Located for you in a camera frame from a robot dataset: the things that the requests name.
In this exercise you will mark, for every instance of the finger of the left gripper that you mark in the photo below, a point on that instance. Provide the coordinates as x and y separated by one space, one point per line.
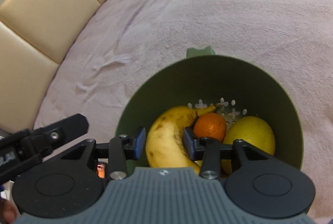
57 134

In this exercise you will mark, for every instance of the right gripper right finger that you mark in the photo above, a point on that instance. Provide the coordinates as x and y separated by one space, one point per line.
208 150

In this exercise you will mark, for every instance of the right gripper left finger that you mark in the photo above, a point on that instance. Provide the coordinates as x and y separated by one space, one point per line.
119 150

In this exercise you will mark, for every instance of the yellow spotted banana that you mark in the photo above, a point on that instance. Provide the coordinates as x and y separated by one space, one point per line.
164 143

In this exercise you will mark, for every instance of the mandarin orange far left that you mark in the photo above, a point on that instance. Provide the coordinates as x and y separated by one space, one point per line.
211 125

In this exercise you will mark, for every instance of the yellow lemon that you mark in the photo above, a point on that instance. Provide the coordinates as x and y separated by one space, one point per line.
254 131

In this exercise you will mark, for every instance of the green colander bowl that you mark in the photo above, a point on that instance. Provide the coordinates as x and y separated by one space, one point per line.
205 77

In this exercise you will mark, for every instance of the cream padded headboard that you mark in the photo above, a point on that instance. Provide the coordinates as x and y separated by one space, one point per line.
35 37

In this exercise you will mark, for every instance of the pink bed blanket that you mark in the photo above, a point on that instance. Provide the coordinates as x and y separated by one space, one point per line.
127 41

